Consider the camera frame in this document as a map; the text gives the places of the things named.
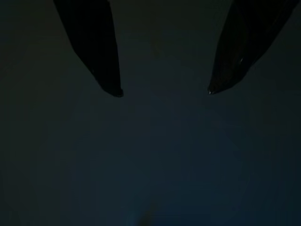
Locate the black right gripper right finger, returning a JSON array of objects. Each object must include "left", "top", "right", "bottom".
[{"left": 207, "top": 0, "right": 300, "bottom": 95}]

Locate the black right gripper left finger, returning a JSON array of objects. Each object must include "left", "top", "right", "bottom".
[{"left": 53, "top": 0, "right": 124, "bottom": 98}]

